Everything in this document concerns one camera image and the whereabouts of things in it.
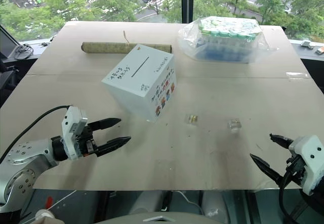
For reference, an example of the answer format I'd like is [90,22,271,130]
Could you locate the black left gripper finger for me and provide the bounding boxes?
[88,117,122,132]
[97,136,132,158]

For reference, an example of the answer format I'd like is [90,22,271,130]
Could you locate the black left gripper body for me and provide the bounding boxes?
[74,125,100,159]

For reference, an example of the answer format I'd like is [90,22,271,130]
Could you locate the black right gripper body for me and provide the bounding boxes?
[281,154,307,185]

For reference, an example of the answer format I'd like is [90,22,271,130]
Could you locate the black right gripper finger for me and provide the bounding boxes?
[249,153,284,188]
[269,132,295,151]

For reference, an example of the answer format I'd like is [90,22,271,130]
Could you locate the white cardboard slot box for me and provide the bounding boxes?
[101,44,177,123]

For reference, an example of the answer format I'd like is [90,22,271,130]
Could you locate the clear plastic cube case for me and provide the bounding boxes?
[228,118,242,133]

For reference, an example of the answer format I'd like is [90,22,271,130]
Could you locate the clear tape strip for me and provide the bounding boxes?
[285,71,310,79]

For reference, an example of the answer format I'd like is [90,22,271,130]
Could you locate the rolled brown paper tube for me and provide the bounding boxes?
[80,30,174,55]

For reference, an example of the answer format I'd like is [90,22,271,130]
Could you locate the clear plastic bag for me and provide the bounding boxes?
[177,16,279,65]

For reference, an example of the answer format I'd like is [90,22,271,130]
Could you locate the pack of green-capped bottles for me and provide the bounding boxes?
[195,16,263,64]

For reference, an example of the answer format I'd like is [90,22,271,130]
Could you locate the black monitor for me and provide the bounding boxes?
[0,24,21,58]

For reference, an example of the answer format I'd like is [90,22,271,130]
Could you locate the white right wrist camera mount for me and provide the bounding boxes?
[288,135,324,196]

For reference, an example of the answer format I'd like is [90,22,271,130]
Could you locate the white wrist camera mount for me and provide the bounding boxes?
[288,135,324,196]
[61,105,90,161]

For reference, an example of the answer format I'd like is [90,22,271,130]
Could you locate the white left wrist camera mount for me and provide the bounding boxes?
[61,105,90,161]

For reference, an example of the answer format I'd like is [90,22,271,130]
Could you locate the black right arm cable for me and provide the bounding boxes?
[278,158,304,224]

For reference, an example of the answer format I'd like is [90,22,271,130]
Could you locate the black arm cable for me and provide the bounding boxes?
[278,158,304,224]
[0,105,73,164]

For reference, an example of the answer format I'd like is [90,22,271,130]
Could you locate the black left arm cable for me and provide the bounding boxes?
[0,105,73,164]

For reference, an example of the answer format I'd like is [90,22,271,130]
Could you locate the red handle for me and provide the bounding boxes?
[45,195,54,216]

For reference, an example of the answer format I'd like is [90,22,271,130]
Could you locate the thin white cable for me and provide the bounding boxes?
[174,190,205,216]

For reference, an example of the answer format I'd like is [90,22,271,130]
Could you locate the black coiled wire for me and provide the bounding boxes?
[13,43,34,60]

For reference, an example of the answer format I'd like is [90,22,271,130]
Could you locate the black window frame post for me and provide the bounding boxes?
[181,0,195,24]

